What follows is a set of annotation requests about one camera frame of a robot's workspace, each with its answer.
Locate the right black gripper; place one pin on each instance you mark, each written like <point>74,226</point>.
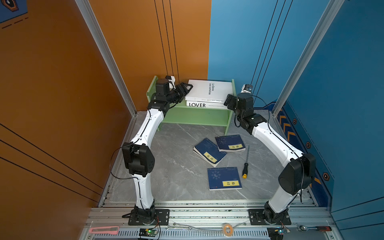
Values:
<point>233,99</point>

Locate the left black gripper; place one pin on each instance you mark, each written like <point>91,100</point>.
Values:
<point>183,92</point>

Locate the white La Dame book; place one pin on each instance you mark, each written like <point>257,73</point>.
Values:
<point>209,91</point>

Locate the white LOVER book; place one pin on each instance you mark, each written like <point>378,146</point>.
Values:
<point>206,105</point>

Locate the blue book front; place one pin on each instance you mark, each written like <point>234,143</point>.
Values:
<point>224,179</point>

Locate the blue book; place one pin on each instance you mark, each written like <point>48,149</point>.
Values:
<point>224,179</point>
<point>209,152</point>
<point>233,143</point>

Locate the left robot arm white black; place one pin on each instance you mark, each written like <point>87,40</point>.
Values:
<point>137,154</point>

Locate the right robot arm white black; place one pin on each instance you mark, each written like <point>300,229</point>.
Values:
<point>299,168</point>

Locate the green wooden shelf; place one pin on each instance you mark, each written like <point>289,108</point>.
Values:
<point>181,114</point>

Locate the blue book near shelf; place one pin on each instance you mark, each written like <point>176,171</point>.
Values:
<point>233,143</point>

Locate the blue book middle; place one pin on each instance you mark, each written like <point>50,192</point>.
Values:
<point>209,152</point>

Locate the yellow black screwdriver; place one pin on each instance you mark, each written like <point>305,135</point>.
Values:
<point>246,164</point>

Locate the tape roll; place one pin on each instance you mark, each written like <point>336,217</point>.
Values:
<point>228,230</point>

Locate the right circuit board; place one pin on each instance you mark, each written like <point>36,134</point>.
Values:
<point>277,233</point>

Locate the circuit board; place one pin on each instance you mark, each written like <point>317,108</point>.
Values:
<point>277,233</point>
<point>148,234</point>

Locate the left circuit board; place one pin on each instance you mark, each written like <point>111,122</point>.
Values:
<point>148,234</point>

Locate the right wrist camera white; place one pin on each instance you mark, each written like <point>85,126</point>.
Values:
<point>247,88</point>

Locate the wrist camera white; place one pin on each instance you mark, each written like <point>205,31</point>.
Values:
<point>247,88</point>
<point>171,81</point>

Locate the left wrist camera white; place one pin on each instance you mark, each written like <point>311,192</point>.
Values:
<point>171,81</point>

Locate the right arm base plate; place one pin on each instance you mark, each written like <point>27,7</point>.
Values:
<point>256,217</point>

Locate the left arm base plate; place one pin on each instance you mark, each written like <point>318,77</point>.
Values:
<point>161,215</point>

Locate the red handled ratchet wrench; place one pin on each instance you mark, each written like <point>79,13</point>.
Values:
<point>303,228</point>

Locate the silver wrench on rail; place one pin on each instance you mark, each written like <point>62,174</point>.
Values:
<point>187,228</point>

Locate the pink tool on rail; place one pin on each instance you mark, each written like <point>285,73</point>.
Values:
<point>110,230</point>

